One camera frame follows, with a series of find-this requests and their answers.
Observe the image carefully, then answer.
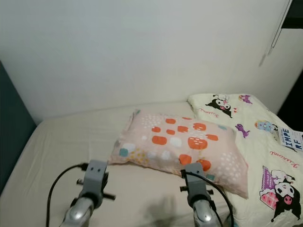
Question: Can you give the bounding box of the white book with blue letters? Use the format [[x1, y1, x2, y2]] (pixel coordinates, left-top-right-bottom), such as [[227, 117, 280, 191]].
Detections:
[[276, 127, 303, 153]]

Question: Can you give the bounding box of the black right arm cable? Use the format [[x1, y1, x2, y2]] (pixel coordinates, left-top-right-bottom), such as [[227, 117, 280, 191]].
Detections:
[[181, 171, 235, 227]]

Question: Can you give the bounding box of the mattress with beige sheet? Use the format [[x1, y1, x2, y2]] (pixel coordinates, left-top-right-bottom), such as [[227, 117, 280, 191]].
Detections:
[[0, 102, 303, 227]]

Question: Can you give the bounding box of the white blind pull cord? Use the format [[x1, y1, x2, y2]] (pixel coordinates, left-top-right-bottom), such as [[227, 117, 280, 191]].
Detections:
[[268, 0, 293, 55]]

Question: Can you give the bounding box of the dark window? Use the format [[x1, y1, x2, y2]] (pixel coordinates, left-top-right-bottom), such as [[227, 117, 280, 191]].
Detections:
[[282, 0, 303, 29]]

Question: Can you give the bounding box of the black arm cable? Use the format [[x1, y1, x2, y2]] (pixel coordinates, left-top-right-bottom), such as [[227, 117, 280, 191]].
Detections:
[[46, 163, 89, 227], [181, 171, 235, 227]]

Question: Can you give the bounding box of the cream cartoon print quilt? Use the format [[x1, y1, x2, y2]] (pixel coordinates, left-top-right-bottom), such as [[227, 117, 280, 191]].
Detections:
[[187, 93, 303, 227]]

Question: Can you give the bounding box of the pink pillow with orange spots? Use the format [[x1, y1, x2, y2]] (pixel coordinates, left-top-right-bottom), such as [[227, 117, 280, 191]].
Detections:
[[108, 110, 250, 199]]

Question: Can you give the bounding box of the teal upholstered headboard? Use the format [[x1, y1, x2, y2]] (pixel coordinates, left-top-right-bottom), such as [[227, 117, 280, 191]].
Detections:
[[0, 64, 37, 192]]

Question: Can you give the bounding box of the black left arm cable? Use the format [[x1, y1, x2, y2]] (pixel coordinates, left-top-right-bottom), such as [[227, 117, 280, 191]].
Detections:
[[46, 163, 89, 227]]

